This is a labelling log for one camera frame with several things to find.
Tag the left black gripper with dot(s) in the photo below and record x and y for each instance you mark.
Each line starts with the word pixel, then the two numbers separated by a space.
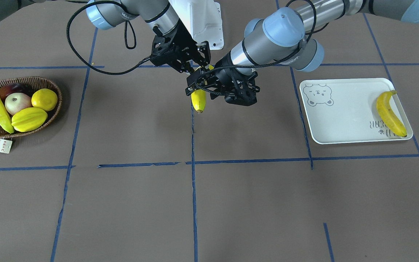
pixel 225 77

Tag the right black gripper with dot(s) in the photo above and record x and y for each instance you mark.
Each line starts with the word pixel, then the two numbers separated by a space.
pixel 182 46

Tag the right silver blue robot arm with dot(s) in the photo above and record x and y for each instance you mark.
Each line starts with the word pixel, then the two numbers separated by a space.
pixel 159 15

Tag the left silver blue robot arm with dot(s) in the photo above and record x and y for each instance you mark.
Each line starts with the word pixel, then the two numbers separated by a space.
pixel 285 37

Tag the white basket tag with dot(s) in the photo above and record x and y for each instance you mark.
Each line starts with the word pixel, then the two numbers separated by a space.
pixel 5 146

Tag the brown wicker basket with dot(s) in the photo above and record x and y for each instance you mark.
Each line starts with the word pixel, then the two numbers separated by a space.
pixel 34 84

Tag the yellow mango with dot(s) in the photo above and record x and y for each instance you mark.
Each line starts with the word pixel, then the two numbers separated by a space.
pixel 45 99

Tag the white bear tray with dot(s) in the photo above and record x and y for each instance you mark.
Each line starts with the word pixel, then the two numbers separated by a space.
pixel 341 111

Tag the yellow star fruit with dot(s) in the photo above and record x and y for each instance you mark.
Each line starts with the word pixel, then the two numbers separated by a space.
pixel 29 119

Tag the pale apple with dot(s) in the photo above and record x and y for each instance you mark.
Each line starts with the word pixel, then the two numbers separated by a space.
pixel 16 102

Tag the dark red apple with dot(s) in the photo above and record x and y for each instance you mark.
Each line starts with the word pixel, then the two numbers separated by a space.
pixel 9 89

